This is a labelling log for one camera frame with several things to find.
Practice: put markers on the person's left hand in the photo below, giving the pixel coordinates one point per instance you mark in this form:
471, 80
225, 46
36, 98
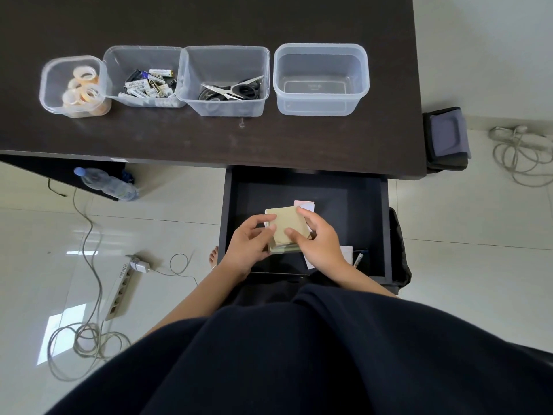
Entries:
244, 248

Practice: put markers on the person's right hand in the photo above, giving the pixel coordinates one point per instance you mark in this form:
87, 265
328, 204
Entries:
324, 250

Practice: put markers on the person's right thumb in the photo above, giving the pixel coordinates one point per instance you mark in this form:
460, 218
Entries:
295, 235

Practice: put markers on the person's left thumb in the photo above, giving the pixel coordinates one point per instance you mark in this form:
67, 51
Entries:
268, 231

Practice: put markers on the beige sticky note pad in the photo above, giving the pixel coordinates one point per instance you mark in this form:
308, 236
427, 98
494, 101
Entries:
286, 221

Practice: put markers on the person's left forearm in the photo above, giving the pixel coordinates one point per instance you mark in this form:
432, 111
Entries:
198, 298

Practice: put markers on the person's right forearm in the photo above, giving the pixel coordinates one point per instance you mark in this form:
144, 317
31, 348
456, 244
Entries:
358, 280

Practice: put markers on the pale pink paper note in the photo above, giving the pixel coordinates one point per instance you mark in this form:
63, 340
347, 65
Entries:
305, 205

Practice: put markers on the white paper sheet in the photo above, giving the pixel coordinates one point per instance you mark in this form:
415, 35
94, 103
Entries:
347, 252

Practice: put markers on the person's bare foot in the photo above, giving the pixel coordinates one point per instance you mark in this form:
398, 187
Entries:
213, 257

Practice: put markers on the black desk drawer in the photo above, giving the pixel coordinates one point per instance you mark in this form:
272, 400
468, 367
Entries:
358, 211

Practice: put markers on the black and white pen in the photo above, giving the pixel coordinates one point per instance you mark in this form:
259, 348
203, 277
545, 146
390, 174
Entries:
359, 258

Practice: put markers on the black plastic bag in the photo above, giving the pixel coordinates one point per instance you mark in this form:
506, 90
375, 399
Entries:
399, 254

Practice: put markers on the person's dark navy garment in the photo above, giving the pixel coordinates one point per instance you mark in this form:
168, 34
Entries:
324, 363

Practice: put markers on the white charger plug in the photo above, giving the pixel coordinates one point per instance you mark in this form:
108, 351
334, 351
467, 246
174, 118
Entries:
141, 266

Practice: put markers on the large clear plastic container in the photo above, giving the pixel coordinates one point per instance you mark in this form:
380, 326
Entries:
322, 69

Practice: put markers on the clear plastic water bottle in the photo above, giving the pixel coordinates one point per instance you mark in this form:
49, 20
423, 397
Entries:
106, 184

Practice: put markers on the black and grey bag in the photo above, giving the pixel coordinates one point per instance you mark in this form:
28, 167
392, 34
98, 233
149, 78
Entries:
447, 140

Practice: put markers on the pile of batteries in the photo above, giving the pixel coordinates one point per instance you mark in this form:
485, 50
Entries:
149, 85

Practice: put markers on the pile of clear tape rolls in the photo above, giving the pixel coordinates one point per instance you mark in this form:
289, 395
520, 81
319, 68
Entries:
84, 91

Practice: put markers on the small clear plastic container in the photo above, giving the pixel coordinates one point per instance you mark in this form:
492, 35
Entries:
54, 90

